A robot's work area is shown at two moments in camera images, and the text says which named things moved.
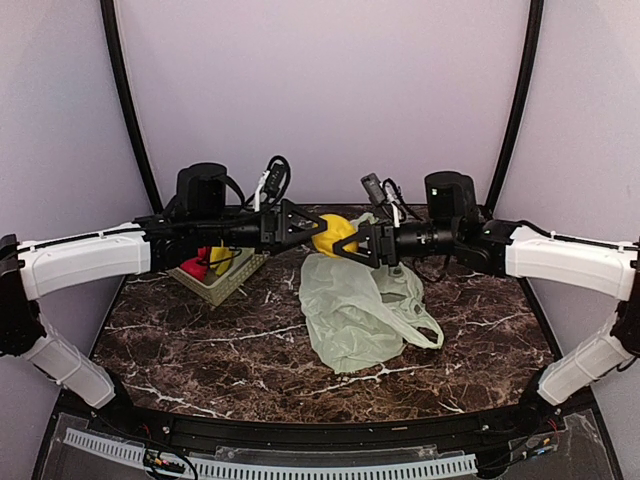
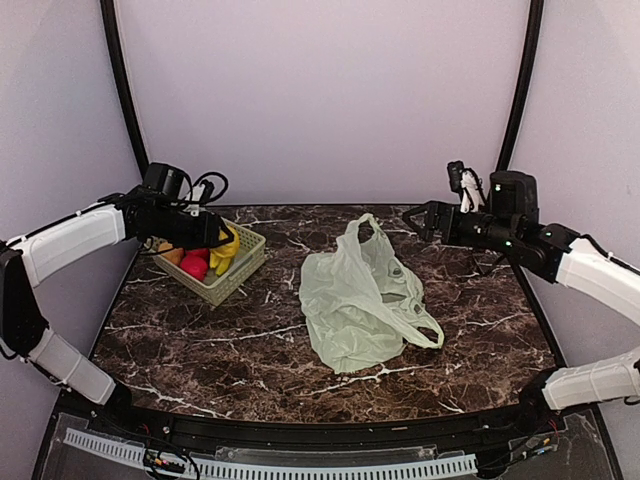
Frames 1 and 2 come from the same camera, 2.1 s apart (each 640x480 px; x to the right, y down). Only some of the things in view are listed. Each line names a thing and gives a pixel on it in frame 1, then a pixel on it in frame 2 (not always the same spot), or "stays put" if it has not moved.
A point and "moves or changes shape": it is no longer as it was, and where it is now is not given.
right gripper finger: x=372 y=245 -> x=424 y=232
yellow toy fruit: x=337 y=226 moves or changes shape
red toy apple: x=198 y=266 stays put
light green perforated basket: x=216 y=287 stays put
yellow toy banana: x=220 y=253 stays put
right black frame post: x=535 y=25 stays put
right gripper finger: x=365 y=233 -> x=423 y=207
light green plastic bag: x=360 y=314 stays put
